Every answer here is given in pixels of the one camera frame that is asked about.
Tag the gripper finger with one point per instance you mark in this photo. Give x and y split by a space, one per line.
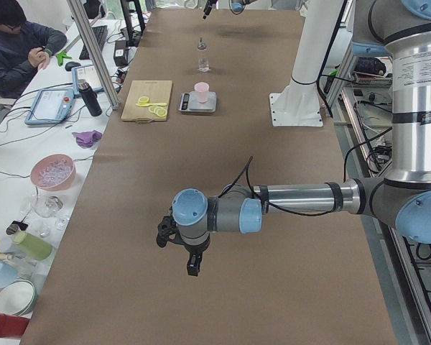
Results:
207 10

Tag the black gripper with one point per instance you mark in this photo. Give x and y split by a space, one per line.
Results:
193 251

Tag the glass sauce bottle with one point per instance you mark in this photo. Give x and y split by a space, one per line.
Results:
203 61

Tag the pink plastic cup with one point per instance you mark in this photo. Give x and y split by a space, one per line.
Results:
201 90

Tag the silver kitchen scale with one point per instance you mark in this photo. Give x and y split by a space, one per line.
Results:
189 103

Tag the red cup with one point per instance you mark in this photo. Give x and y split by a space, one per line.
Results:
12 327

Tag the bamboo cutting board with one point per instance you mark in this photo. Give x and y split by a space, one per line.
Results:
156 90

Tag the lemon slice front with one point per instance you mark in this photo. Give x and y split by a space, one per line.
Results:
143 101

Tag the yellow plastic knife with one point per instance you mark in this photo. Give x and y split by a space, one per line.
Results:
157 104

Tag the far teach pendant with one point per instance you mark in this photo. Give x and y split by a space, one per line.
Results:
88 74

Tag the teach pendant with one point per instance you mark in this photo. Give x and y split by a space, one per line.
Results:
88 74
51 106

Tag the black water bottle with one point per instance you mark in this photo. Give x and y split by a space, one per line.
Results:
89 97

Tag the computer mouse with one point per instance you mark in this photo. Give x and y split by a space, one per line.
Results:
70 65

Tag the green tumbler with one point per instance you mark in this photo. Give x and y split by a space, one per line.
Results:
32 246

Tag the wine glass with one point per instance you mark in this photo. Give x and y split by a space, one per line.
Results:
50 206

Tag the purple cloth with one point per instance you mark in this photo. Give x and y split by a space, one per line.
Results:
87 139

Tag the pink bowl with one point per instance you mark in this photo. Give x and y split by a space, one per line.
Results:
54 172

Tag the white green bowl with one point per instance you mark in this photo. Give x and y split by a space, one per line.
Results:
18 298

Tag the near teach pendant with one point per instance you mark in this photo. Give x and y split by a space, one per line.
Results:
51 106

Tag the seated person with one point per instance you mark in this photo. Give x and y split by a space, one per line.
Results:
25 48

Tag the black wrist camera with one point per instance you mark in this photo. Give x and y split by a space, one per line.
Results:
168 232

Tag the aluminium frame post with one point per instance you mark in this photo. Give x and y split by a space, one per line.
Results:
87 35

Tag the white camera pillar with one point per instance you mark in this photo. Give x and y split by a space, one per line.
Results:
298 104

